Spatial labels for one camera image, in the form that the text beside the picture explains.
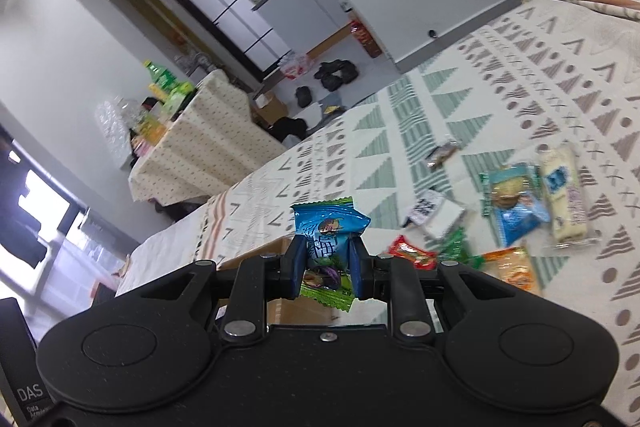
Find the blue green snack packet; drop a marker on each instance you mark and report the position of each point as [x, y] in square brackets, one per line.
[330, 222]

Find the red white plastic bag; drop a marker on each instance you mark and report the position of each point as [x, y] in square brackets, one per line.
[295, 66]

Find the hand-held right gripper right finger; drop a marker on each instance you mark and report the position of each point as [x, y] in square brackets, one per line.
[358, 268]

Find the blue cookie packet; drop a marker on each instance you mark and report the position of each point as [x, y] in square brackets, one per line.
[515, 207]

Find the yellow packets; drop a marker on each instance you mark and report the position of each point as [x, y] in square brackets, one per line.
[150, 128]

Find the dark small snack packet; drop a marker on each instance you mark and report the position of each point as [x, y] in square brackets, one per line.
[441, 155]

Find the table with dotted tablecloth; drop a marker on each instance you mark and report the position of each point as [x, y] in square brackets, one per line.
[210, 142]

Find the large black bags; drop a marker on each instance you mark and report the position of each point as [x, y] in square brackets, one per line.
[337, 74]

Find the black device box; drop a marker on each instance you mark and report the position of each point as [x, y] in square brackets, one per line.
[20, 357]

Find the green drink bottle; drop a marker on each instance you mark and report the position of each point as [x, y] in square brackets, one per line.
[156, 74]

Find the white black-print snack packet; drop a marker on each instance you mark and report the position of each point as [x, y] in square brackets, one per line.
[442, 217]

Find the floor cardboard boxes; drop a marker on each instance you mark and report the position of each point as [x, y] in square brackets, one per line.
[269, 107]

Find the small black bag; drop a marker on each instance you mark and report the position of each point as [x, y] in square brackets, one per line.
[303, 96]

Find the black cloth pile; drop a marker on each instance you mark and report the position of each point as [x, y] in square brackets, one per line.
[290, 128]

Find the yellow black flat item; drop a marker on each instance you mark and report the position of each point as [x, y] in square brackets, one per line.
[331, 109]

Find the red snack packet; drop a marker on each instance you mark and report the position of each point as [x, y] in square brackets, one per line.
[412, 253]

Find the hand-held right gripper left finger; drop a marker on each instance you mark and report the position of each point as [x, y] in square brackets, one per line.
[296, 268]

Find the clear plastic bag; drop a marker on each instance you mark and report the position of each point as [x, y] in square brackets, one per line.
[112, 127]

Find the black-framed glass door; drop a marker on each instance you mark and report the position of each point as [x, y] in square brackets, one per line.
[220, 7]

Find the red gift box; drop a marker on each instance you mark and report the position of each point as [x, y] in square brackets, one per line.
[364, 36]

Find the cardboard box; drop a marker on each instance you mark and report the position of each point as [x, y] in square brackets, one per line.
[300, 313]

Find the orange snack packet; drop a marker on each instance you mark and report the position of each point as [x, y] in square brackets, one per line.
[515, 269]

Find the white cabinet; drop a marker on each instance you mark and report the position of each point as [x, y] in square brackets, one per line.
[300, 7]

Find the long white snack packet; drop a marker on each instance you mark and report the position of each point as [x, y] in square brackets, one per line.
[567, 207]

